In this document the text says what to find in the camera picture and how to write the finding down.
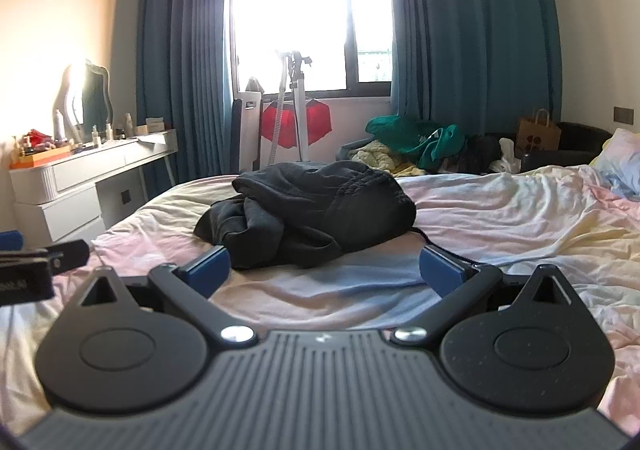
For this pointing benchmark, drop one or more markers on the white dressing table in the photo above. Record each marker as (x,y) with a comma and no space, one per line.
(75,169)

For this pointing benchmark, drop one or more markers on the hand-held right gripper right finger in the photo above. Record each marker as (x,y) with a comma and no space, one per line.
(440,272)

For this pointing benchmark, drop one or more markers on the small dark cloth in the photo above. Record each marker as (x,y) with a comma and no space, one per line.
(254,84)

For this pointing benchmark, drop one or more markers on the black armchair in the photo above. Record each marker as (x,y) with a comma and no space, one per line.
(580,137)

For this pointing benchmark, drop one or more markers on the white spray bottle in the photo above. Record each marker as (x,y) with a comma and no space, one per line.
(60,127)

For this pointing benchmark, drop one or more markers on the orange tray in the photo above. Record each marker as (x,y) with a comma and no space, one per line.
(42,157)

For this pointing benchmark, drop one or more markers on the white framed vanity mirror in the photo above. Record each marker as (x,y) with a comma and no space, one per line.
(95,99)

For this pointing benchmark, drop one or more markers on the pale yellow garment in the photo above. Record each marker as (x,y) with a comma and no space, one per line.
(380,154)

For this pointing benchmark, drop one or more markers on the bed with pastel sheet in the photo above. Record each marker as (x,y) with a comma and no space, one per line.
(500,230)

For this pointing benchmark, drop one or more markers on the white plastic bag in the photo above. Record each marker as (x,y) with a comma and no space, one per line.
(506,154)

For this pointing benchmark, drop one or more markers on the red garment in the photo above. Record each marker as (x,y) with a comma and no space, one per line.
(317,122)

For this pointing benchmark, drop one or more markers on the black hoodie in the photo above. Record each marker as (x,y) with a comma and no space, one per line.
(310,210)

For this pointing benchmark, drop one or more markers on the small cosmetic bottle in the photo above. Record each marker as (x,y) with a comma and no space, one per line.
(96,137)
(128,124)
(109,132)

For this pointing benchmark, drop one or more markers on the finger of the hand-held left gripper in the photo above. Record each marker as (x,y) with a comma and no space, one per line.
(65,254)
(10,240)

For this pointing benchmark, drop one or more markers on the dark wall switch plate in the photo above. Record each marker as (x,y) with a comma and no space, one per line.
(627,115)

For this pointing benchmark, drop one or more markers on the dark cloth pile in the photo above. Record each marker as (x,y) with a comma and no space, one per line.
(475,154)

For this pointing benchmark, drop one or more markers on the tissue box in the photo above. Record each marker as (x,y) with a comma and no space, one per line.
(150,126)

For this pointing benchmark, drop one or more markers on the blue curtain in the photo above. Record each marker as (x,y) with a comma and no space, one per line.
(185,54)
(475,29)

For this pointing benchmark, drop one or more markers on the green garment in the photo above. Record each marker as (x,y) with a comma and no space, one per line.
(400,134)

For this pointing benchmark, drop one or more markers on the brown cardboard box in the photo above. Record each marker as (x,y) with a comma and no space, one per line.
(537,134)

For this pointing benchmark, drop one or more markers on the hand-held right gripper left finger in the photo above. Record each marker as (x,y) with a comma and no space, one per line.
(207,272)

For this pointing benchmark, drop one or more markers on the pastel pillow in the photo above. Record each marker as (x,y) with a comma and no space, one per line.
(620,154)

